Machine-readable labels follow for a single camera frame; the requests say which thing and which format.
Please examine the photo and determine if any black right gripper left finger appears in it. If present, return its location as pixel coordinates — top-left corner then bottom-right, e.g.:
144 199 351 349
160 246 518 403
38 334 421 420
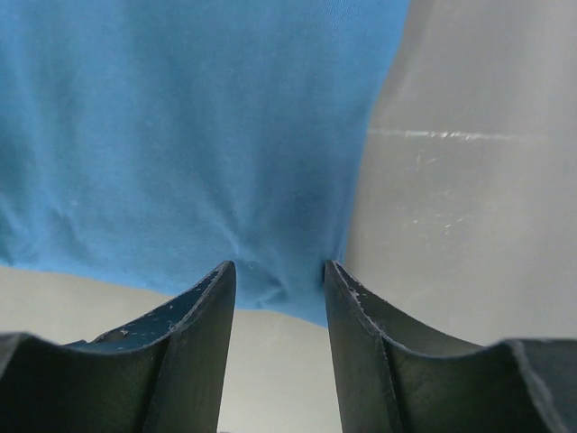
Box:
1 262 236 432

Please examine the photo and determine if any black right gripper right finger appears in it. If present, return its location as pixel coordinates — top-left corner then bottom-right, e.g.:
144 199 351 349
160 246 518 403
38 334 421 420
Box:
324 261 576 432

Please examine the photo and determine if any blue t-shirt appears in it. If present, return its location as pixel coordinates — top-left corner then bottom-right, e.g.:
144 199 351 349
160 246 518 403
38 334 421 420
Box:
1 1 409 326

